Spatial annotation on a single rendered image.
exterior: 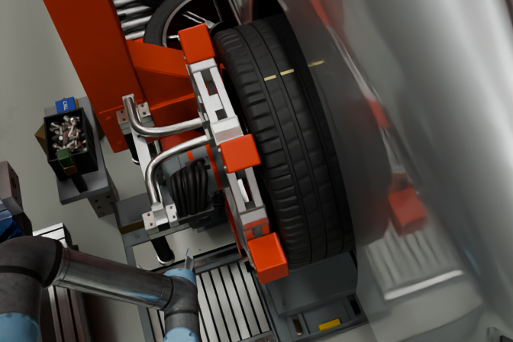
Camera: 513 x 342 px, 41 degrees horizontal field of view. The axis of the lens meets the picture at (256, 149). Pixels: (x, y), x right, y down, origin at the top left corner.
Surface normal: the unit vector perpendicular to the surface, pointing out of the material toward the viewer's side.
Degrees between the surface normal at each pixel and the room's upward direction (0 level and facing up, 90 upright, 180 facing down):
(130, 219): 0
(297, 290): 0
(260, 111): 21
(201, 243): 0
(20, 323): 50
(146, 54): 36
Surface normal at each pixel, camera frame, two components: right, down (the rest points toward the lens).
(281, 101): 0.00, -0.29
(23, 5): -0.10, -0.59
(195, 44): 0.14, 0.12
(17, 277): 0.51, -0.56
